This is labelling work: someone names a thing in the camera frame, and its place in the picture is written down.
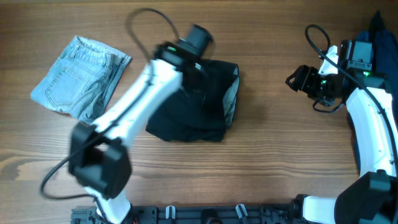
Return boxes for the blue garment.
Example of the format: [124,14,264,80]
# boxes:
[347,11,397,176]

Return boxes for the black shorts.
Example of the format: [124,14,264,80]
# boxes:
[146,60,240,142]

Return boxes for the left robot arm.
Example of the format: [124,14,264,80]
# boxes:
[68,25,213,223]

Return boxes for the folded light blue jeans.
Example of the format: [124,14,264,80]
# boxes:
[30,36,131,123]

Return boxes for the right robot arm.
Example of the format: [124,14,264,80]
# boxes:
[285,40,397,223]

